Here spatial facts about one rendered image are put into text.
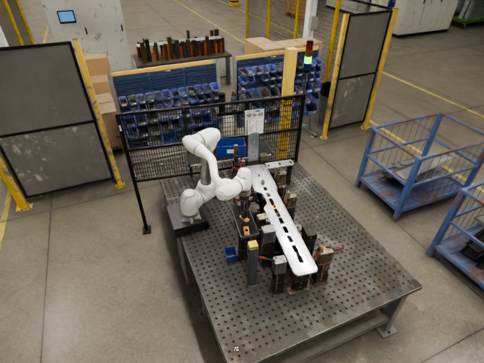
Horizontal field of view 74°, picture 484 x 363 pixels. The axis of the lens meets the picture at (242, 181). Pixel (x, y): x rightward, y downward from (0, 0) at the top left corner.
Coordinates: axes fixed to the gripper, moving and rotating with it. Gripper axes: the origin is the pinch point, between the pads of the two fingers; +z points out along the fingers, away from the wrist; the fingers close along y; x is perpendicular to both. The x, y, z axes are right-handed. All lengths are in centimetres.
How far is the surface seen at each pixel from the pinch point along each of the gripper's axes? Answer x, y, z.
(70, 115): 265, -50, 5
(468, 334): -153, 138, 119
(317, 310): -72, 10, 50
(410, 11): 439, 1084, 38
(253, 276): -26.4, -12.7, 38.0
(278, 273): -42.3, -3.0, 25.0
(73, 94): 261, -40, -20
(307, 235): -36, 34, 17
